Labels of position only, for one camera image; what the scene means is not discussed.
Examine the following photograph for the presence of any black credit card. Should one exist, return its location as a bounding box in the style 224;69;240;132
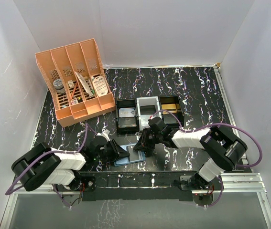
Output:
127;146;145;164
140;105;156;115

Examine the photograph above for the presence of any blue leather card holder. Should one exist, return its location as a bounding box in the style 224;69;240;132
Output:
114;144;146;167

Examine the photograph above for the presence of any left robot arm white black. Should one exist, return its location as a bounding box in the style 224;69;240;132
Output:
11;134;130;191

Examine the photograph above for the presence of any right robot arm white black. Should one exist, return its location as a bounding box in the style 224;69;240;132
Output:
134;117;248;189

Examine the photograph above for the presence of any silver card in tray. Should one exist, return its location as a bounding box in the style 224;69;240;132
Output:
119;108;136;118

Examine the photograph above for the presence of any gold box in tray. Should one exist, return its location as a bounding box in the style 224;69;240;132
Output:
162;103;181;113

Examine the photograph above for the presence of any white plastic bin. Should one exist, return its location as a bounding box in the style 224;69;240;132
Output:
136;96;162;131

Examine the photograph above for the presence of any black tray right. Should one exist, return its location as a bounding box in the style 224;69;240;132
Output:
159;96;185;127

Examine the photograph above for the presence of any black tray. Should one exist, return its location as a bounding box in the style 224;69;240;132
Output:
159;96;185;127
116;99;140;135

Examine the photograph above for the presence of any black tray left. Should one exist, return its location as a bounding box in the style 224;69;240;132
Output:
116;99;140;135

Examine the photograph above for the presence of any orange pencil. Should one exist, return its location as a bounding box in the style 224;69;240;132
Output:
70;82;78;100

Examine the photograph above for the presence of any white paper packet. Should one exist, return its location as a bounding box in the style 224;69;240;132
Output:
75;72;93;98

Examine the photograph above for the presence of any white labelled blister pack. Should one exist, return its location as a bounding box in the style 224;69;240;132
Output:
92;75;108;97

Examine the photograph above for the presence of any small white eraser box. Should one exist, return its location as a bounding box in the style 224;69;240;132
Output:
67;80;75;88

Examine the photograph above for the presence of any roll of tape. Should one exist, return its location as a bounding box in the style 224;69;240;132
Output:
53;79;65;94

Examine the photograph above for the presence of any orange plastic file organizer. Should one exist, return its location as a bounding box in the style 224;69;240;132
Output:
35;39;116;127

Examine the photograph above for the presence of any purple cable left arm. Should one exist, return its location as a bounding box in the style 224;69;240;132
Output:
5;122;102;208

